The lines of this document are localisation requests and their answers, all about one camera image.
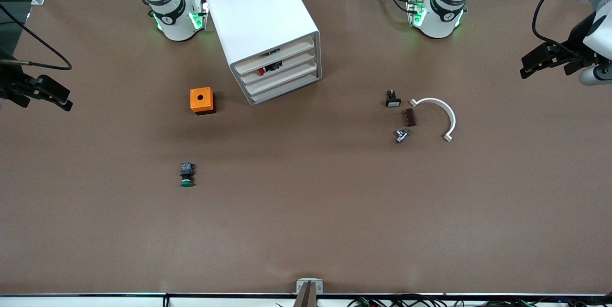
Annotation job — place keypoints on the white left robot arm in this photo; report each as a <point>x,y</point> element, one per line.
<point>437,25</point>

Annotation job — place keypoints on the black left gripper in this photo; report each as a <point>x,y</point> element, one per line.
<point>575,41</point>

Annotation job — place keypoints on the brown table cover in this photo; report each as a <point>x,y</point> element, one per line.
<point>306,202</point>

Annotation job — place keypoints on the white table edge rail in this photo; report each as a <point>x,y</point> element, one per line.
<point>95,301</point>

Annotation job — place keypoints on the white curved bracket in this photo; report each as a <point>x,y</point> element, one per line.
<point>453,120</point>

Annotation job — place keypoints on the orange box with hole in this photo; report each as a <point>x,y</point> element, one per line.
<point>195,104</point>

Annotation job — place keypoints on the dark brown terminal block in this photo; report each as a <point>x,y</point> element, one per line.
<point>410,118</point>

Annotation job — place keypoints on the red push button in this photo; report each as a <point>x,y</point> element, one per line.
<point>261,71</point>

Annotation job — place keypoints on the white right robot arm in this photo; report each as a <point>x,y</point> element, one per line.
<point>174,25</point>

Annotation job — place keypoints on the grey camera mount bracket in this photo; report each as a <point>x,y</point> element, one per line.
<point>308,285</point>

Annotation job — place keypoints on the green push button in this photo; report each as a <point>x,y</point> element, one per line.
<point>186,180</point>

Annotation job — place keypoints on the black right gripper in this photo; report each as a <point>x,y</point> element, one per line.
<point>10,78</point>

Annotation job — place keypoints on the black square white-faced button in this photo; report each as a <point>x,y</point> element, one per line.
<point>393,103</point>

